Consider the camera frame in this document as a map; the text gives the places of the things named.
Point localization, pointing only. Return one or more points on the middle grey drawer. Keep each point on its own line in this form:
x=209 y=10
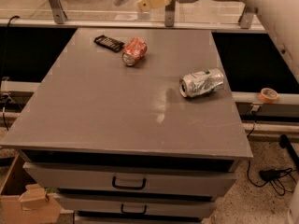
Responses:
x=134 y=206

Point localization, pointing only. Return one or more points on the middle metal bracket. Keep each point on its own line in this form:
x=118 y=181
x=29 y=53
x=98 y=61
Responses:
x=169 y=17

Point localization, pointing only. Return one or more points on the grey drawer cabinet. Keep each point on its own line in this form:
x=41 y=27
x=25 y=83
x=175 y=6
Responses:
x=92 y=109

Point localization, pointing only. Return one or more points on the dark chocolate rxbar wrapper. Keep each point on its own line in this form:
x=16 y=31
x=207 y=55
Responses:
x=109 y=43

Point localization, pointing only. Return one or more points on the crushed silver green can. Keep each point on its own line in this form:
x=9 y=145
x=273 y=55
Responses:
x=199 y=83

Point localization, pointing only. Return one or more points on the black power adapter with cable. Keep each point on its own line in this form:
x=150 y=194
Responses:
x=273 y=178

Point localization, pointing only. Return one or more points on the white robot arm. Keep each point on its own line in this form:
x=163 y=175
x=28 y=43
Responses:
x=279 y=18

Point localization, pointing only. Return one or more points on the cardboard box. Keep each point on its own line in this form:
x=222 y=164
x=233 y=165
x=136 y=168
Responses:
x=24 y=201

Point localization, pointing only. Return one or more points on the grey drawer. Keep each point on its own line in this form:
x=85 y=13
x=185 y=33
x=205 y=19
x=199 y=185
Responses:
x=125 y=179
x=134 y=206

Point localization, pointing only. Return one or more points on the right metal bracket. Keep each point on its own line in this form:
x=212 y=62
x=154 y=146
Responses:
x=246 y=18

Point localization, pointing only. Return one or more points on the top grey drawer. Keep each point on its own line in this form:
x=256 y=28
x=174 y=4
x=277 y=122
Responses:
x=125 y=179

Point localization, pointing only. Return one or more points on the metal bracket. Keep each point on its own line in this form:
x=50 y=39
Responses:
x=169 y=17
x=57 y=11
x=246 y=18

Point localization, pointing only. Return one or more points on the left metal bracket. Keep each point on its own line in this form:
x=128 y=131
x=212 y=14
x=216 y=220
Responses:
x=57 y=11

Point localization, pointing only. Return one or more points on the crushed red coke can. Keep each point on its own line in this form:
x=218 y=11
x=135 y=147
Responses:
x=134 y=51

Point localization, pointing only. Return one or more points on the orange tape roll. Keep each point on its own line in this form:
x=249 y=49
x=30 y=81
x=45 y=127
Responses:
x=268 y=96

